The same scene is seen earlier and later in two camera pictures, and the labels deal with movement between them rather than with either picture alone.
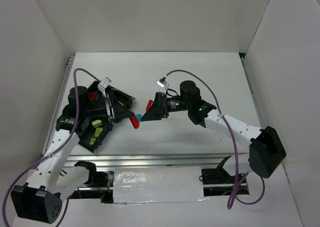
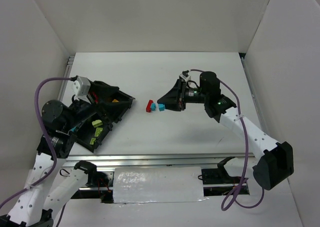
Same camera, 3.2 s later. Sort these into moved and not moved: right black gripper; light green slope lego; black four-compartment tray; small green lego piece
Moved: right black gripper
Not moved: black four-compartment tray; light green slope lego; small green lego piece
